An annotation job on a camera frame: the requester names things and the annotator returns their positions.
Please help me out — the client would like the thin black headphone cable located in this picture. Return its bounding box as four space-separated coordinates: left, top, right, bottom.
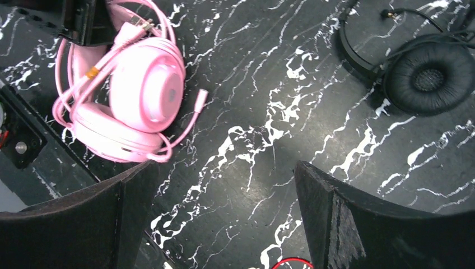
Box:
380 7 475 53

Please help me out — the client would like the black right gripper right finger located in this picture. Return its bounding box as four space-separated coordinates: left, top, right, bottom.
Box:
294 161 474 268

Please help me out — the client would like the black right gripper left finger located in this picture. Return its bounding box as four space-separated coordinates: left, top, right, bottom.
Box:
1 162 160 268

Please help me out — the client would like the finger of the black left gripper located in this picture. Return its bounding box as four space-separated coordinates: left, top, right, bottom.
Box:
0 0 119 47

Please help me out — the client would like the black on-ear headphones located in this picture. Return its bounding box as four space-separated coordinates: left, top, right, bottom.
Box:
338 1 474 117

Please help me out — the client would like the pink over-ear headphones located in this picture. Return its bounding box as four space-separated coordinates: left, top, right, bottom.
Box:
52 1 186 163

